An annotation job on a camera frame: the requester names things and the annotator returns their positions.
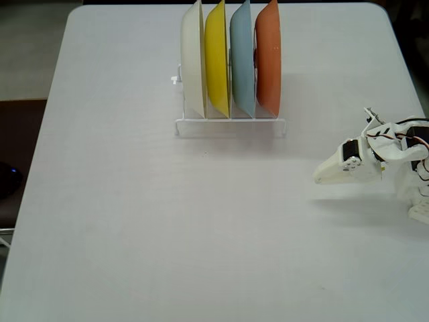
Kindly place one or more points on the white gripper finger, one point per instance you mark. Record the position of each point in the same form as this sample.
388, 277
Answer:
352, 165
332, 165

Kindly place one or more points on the orange plate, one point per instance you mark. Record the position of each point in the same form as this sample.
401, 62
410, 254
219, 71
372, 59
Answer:
268, 67

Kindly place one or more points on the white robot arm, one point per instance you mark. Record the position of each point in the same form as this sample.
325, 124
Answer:
390, 152

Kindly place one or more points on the light blue plate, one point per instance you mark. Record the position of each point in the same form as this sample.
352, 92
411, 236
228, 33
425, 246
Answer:
241, 67

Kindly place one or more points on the yellow plate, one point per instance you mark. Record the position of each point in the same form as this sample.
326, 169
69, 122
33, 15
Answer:
217, 67

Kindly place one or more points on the cream white plate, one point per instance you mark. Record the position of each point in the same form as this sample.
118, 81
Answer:
192, 67

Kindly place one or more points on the black device with blue light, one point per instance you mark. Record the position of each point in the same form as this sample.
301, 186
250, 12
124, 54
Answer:
8, 182

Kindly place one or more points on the white metal frame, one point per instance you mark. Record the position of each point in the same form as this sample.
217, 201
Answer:
5, 230

